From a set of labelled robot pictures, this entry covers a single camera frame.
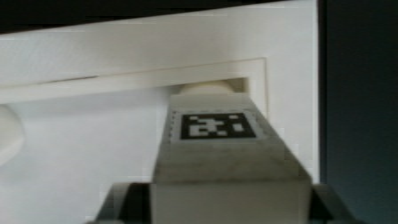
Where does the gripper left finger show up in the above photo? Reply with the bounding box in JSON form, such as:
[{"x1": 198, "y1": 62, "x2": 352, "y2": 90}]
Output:
[{"x1": 87, "y1": 183, "x2": 153, "y2": 224}]

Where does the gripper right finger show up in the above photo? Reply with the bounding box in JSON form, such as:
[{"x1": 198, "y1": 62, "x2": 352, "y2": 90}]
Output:
[{"x1": 308, "y1": 184, "x2": 350, "y2": 224}]

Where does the white leg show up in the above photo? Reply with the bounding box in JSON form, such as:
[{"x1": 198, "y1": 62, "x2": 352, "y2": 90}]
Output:
[{"x1": 151, "y1": 81, "x2": 311, "y2": 224}]

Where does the white square tabletop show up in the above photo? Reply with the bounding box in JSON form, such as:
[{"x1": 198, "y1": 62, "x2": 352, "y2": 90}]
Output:
[{"x1": 0, "y1": 59, "x2": 265, "y2": 224}]

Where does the white U-shaped fence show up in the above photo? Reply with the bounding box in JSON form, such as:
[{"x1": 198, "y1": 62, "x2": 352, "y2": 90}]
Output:
[{"x1": 0, "y1": 0, "x2": 320, "y2": 175}]

